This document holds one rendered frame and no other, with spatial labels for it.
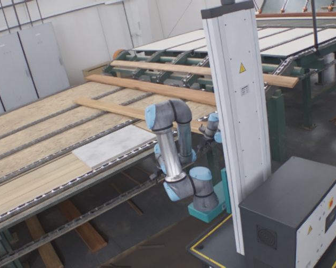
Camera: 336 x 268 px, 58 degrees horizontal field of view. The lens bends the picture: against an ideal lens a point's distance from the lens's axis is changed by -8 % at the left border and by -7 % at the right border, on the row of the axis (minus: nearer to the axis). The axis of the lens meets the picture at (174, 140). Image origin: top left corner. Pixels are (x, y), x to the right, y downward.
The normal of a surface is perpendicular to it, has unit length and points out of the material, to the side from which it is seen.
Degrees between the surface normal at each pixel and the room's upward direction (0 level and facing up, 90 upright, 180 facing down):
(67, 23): 86
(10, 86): 90
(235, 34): 90
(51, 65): 90
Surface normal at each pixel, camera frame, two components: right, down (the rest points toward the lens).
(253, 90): 0.66, 0.19
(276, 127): -0.79, 0.40
